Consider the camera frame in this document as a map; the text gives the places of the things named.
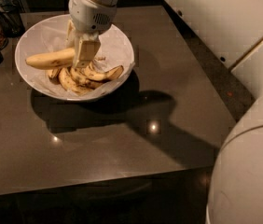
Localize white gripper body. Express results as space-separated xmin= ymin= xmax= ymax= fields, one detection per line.
xmin=68 ymin=0 xmax=117 ymax=34

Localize banana peel pieces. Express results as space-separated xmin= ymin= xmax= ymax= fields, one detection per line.
xmin=46 ymin=62 xmax=124 ymax=86

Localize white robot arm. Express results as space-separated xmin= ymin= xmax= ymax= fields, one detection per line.
xmin=163 ymin=0 xmax=263 ymax=224

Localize yellow banana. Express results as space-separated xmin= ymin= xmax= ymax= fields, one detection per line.
xmin=25 ymin=48 xmax=75 ymax=70

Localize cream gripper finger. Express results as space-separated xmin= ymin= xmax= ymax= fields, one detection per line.
xmin=73 ymin=33 xmax=101 ymax=68
xmin=66 ymin=20 xmax=76 ymax=48

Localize white paper liner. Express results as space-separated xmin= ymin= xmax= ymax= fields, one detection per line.
xmin=35 ymin=20 xmax=134 ymax=101

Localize curved banana peel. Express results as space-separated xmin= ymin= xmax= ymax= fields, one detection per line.
xmin=58 ymin=68 xmax=103 ymax=95

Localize black wire mesh basket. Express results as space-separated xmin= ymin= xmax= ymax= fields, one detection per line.
xmin=0 ymin=0 xmax=25 ymax=37

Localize white bowl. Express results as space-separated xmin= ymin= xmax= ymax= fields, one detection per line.
xmin=14 ymin=13 xmax=136 ymax=103

